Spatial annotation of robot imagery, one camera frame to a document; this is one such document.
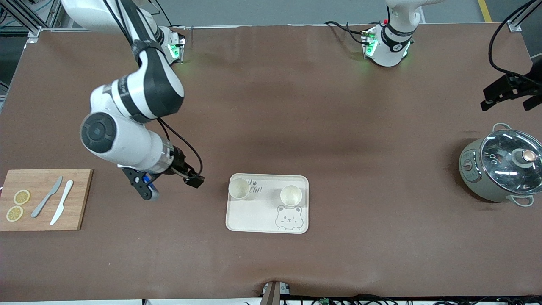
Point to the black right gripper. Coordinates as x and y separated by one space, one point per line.
178 164

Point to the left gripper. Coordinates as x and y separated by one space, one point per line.
517 83

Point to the white plastic cup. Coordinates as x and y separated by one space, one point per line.
291 195
239 188

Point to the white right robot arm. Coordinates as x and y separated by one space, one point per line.
127 144

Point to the cream bear print tray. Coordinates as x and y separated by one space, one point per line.
254 216

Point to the glass pot lid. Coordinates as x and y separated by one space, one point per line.
499 169

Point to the green electric cooking pot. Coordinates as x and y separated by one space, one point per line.
478 178

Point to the brown table mat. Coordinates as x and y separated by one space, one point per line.
271 106

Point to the wooden cutting board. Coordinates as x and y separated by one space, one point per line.
80 203

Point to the white plastic knife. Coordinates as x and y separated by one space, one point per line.
63 199

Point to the grey plastic knife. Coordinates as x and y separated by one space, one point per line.
46 198

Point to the lemon slice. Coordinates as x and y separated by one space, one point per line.
15 214
21 197

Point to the aluminium frame profile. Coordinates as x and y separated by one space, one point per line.
514 26
25 21

